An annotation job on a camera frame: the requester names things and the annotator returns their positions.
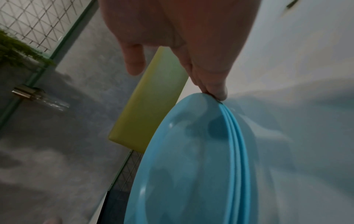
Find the green upholstered bench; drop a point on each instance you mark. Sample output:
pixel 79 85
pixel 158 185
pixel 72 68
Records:
pixel 149 98

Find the green leafy plant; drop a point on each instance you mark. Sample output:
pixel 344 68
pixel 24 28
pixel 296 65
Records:
pixel 16 48

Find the white table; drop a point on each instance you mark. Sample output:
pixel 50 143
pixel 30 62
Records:
pixel 304 109

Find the person's right hand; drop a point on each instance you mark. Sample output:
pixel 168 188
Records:
pixel 179 26

